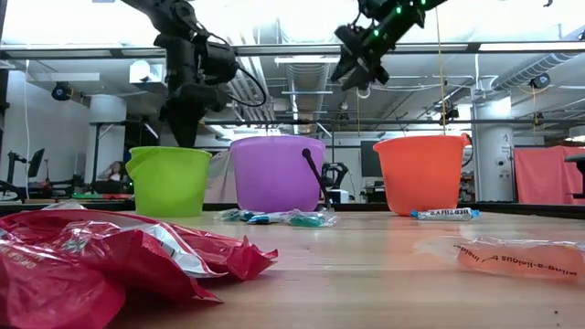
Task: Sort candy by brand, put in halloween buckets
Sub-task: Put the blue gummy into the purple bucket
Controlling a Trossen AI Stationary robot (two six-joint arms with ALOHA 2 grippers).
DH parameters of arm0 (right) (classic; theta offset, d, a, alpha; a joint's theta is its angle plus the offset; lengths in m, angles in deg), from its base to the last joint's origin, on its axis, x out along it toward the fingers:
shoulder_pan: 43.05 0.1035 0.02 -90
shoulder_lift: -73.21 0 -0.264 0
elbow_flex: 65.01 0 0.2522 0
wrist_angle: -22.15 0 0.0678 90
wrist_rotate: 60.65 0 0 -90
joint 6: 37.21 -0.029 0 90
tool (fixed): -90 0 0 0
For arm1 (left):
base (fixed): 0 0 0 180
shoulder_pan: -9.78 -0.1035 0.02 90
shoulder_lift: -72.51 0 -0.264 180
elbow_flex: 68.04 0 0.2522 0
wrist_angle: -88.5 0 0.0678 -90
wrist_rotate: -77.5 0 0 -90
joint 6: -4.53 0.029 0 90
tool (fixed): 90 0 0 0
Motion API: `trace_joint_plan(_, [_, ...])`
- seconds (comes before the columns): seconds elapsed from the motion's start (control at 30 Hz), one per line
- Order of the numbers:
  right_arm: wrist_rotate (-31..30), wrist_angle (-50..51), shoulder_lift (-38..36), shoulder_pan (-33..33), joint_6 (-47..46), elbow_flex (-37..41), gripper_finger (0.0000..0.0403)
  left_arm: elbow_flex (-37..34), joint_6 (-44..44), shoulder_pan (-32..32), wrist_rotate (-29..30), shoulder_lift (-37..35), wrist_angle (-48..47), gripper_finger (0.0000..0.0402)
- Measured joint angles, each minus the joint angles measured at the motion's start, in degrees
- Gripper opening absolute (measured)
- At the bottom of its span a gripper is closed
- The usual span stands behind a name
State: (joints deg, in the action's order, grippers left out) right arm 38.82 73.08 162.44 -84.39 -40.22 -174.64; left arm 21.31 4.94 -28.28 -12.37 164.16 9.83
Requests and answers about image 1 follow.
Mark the salmon hanging cloth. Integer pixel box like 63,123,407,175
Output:
513,144,585,206

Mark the purple halloween bucket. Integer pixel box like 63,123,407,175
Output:
229,135,334,219

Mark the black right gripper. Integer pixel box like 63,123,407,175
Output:
329,22,412,92

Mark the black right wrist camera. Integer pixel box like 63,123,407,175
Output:
334,25,369,54

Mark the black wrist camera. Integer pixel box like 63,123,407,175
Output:
334,25,369,54
200,40,241,86

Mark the red gummy ring packet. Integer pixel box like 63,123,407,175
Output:
413,235,585,288

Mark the black overhead frame beam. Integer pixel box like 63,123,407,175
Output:
0,39,585,61

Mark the red KitKat candy bar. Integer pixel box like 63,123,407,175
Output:
49,218,225,303
0,207,129,329
150,223,280,282

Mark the teal gummy ring packet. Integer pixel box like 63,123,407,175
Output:
214,207,253,223
286,207,340,229

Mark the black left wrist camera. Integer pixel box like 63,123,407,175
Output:
200,40,241,86

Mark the orange halloween bucket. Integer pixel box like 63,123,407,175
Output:
372,133,473,218

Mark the yellow hanging power cord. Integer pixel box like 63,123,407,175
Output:
433,6,448,136

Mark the black monitor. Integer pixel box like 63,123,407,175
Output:
27,147,47,179
359,139,384,178

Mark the white round column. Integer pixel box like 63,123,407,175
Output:
471,102,516,204
86,93,128,184

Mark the person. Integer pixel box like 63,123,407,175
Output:
101,159,132,184

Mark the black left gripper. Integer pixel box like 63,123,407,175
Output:
153,31,234,149

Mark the white small box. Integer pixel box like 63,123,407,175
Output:
327,188,351,205

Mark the green halloween bucket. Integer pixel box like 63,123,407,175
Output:
124,145,213,218

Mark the black ceiling cord reel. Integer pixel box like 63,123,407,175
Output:
50,80,74,102
529,71,552,90

